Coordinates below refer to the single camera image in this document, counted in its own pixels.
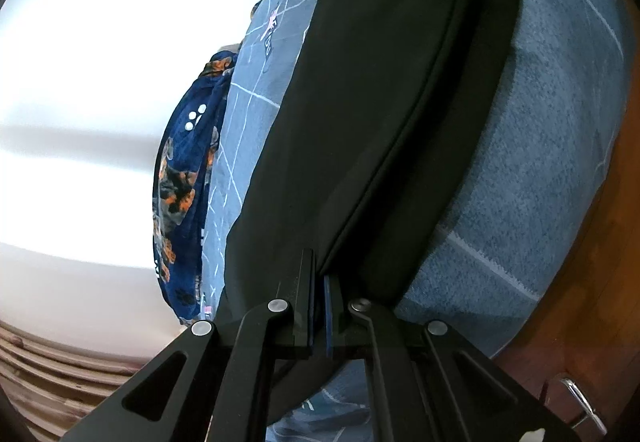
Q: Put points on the navy dog print blanket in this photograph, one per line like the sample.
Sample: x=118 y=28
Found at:
x=185 y=156

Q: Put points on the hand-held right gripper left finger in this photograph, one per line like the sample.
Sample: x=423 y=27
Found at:
x=312 y=312

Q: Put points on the blue grid print bed sheet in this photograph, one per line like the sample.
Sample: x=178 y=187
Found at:
x=540 y=146

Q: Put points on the black pants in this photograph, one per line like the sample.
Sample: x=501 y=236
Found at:
x=375 y=121

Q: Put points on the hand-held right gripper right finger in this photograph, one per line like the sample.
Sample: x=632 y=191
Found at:
x=328 y=317

